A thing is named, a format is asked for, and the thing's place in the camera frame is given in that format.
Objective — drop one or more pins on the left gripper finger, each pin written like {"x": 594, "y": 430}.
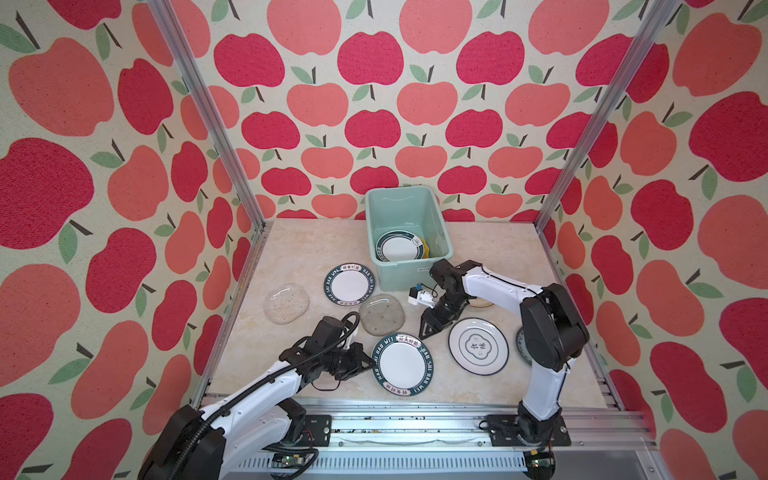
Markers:
{"x": 347, "y": 373}
{"x": 356, "y": 356}

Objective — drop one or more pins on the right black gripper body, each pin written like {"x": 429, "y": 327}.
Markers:
{"x": 444, "y": 301}

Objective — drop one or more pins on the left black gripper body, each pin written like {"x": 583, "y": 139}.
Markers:
{"x": 340, "y": 360}

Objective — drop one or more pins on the large green rim lettered plate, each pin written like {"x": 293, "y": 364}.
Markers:
{"x": 403, "y": 365}

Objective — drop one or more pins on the white plate green red rim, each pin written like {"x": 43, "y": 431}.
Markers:
{"x": 396, "y": 246}

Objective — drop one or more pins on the yellow polka dot plate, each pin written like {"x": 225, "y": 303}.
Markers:
{"x": 422, "y": 248}

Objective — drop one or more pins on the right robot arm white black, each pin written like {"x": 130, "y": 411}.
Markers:
{"x": 553, "y": 331}

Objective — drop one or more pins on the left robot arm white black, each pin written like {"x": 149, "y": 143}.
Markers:
{"x": 207, "y": 443}

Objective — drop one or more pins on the light green plastic bin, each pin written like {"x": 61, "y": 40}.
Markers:
{"x": 413, "y": 209}

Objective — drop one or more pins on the cream plate with plant motif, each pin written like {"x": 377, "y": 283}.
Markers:
{"x": 480, "y": 303}

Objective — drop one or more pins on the grey clear glass plate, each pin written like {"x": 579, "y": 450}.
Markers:
{"x": 382, "y": 315}

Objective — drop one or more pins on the white plate black line pattern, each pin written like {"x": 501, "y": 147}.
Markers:
{"x": 478, "y": 347}

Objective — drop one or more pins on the small green rim lettered plate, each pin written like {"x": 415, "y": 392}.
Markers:
{"x": 349, "y": 284}

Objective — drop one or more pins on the blue white patterned plate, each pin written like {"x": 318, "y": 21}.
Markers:
{"x": 520, "y": 344}

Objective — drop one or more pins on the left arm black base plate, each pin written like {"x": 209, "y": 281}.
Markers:
{"x": 307, "y": 432}

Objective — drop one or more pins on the front aluminium rail base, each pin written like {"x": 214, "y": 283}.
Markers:
{"x": 405, "y": 440}

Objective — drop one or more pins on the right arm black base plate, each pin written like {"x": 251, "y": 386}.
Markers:
{"x": 525, "y": 431}

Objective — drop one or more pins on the right aluminium frame post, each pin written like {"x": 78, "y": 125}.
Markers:
{"x": 650, "y": 28}

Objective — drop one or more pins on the aluminium frame post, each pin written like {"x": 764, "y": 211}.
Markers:
{"x": 650, "y": 28}
{"x": 173, "y": 34}

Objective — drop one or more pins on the left aluminium frame post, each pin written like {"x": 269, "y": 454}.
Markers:
{"x": 173, "y": 34}

